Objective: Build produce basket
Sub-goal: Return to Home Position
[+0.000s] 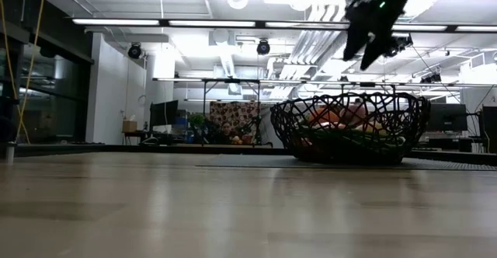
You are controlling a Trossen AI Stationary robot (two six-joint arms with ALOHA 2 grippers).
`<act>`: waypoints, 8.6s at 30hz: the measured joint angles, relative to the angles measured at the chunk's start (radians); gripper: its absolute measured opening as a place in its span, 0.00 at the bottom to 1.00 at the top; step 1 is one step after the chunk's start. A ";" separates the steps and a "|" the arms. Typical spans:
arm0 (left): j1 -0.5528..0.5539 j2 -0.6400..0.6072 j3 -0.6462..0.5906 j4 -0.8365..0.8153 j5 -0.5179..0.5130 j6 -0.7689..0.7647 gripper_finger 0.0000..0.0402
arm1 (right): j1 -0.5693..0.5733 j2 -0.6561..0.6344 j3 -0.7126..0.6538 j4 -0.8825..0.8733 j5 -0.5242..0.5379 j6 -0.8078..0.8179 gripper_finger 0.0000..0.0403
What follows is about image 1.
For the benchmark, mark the green plant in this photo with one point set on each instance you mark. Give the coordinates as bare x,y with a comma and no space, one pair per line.
197,120

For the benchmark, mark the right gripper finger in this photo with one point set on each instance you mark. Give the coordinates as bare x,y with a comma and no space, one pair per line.
374,54
356,48

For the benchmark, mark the dark grey woven mat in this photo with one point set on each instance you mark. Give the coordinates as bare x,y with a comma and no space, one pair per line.
252,161

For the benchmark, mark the black computer monitor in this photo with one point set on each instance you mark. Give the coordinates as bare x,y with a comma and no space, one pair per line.
165,113
490,126
446,117

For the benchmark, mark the black bar with light strips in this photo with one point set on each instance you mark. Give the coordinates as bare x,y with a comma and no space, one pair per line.
165,22

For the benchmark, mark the cardboard box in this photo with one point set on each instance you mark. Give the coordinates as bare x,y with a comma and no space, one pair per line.
130,126

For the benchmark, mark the patterned board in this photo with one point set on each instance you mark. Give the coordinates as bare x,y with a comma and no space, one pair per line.
237,114

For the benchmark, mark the black round camera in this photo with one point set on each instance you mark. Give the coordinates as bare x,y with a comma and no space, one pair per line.
134,51
263,47

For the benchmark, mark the white cylinder post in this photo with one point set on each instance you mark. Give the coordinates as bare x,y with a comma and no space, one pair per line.
9,153

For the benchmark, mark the long green beans bunch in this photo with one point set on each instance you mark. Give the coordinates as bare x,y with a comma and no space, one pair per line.
349,137

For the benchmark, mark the person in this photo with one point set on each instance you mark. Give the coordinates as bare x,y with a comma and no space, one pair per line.
226,131

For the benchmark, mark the pink peach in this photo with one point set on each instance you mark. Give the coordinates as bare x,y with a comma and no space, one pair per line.
354,115

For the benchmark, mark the orange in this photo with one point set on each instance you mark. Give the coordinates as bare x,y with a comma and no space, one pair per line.
324,117

